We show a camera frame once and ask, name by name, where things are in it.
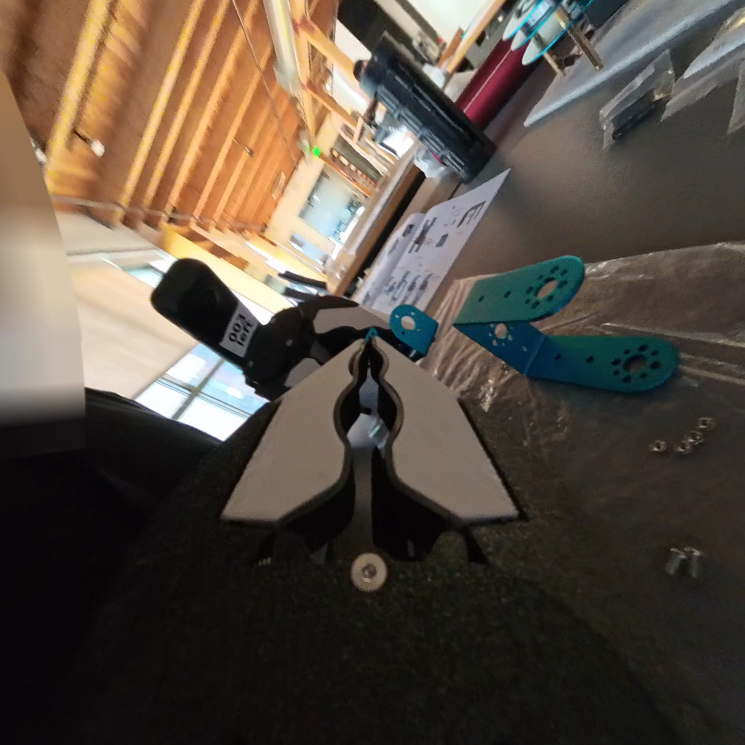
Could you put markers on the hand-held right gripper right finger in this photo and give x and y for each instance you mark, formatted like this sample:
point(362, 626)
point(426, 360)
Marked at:
point(448, 460)

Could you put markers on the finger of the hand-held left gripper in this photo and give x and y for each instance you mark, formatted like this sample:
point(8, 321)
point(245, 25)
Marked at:
point(302, 375)
point(355, 323)

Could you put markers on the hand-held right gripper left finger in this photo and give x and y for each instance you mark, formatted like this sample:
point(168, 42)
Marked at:
point(291, 460)

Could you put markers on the small blue U bracket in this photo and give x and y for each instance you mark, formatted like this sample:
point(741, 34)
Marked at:
point(410, 326)

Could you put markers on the large blue U bracket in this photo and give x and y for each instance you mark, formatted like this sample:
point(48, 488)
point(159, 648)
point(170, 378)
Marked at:
point(582, 361)

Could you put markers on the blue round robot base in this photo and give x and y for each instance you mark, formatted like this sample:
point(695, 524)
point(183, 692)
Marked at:
point(541, 29)

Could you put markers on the dark grey desk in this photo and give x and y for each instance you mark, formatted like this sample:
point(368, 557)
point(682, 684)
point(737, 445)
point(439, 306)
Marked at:
point(553, 203)

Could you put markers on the white instruction manual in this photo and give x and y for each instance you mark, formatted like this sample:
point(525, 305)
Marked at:
point(442, 244)

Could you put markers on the clear plastic bag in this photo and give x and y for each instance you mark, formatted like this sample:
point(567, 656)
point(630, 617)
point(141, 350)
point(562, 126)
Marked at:
point(640, 494)

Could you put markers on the black perforated cylinder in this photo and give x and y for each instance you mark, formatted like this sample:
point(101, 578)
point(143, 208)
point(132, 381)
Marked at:
point(419, 110)

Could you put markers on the small silver nuts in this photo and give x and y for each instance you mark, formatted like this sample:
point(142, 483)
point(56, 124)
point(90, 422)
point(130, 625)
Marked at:
point(684, 439)

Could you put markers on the person's black clothing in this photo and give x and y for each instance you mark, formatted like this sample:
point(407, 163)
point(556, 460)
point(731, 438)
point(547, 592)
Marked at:
point(58, 524)

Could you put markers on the small silver screws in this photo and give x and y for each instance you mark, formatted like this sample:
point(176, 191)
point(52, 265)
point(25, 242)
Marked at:
point(684, 561)

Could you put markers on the red cylinder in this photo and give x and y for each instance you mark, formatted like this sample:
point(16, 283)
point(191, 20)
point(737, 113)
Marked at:
point(489, 81)

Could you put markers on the brass standoff rod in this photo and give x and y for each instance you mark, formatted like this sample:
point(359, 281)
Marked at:
point(559, 61)
point(585, 46)

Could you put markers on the pile of small screw bags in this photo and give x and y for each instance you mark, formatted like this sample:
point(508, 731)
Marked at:
point(640, 105)

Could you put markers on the white foam sheet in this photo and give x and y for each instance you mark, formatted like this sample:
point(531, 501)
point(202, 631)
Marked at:
point(640, 35)

